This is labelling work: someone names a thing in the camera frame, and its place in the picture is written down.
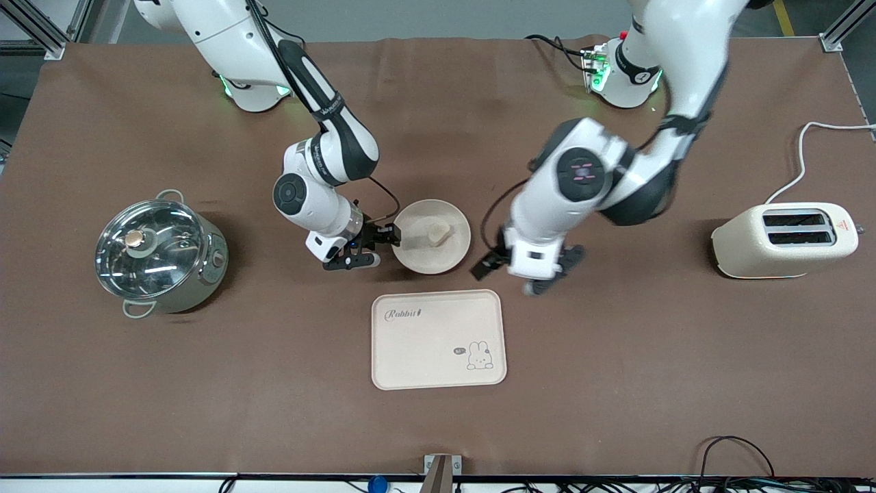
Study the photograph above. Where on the brown table mat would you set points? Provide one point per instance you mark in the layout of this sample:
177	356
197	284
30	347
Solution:
438	103

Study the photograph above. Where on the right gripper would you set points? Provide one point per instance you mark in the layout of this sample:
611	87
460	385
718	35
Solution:
374	235

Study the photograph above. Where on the cream rabbit print tray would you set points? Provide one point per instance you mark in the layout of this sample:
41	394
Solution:
424	342

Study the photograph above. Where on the glass pot lid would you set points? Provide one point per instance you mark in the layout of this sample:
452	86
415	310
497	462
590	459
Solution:
147	250

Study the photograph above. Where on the small blue round object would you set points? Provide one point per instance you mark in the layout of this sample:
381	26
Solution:
377	485

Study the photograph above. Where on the cream two-slot toaster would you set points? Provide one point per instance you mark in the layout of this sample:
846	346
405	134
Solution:
780	257

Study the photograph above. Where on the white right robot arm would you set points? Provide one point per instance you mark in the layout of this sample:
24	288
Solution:
315	212

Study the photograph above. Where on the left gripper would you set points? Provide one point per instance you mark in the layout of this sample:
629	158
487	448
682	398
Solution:
494	258

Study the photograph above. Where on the round cream plate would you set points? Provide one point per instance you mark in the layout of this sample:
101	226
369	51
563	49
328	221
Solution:
428	257

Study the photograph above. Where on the grey metal bracket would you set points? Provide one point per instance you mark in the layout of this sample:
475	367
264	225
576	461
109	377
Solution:
438	472

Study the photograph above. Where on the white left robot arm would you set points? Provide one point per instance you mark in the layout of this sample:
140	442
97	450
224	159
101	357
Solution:
540	205

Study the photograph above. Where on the pale green electric pot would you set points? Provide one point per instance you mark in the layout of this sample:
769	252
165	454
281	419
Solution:
205	274

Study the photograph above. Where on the small cream bun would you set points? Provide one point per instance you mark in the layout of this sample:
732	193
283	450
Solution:
438	233

